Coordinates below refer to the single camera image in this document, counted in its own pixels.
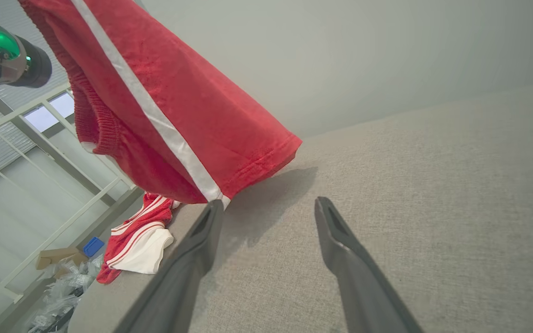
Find brown cardboard box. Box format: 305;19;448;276
37;247;81;270

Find white window frame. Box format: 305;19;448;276
0;83;140;320

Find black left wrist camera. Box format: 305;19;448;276
10;36;53;89

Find red shorts with white stripe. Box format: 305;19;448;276
19;0;303;209

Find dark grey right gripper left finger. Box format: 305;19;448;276
114;200;224;333

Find heap of clear plastic bags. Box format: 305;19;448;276
27;254;106;333

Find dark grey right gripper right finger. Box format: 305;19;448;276
315;197;424;333

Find small blue box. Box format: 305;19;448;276
83;237;105;258

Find red jersey with white sleeves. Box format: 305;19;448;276
96;193;174;284

